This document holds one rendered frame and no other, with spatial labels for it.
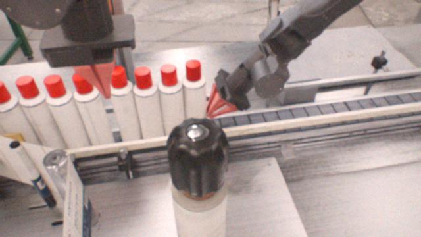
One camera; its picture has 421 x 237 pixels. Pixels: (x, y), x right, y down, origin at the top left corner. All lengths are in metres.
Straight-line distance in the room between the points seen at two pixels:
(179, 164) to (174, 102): 0.31
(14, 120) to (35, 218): 0.20
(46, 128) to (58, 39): 0.38
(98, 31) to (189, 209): 0.26
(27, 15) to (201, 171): 0.24
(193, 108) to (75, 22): 0.40
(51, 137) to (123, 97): 0.19
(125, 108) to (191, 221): 0.32
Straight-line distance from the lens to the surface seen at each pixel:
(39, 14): 0.32
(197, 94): 0.70
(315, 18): 0.65
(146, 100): 0.69
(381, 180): 0.88
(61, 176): 0.58
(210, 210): 0.48
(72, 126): 0.76
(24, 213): 0.78
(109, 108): 0.79
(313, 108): 0.92
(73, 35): 0.40
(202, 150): 0.39
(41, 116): 0.75
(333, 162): 0.87
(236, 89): 0.72
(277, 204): 0.71
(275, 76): 0.63
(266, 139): 0.81
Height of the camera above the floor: 1.47
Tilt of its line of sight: 44 degrees down
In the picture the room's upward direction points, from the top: straight up
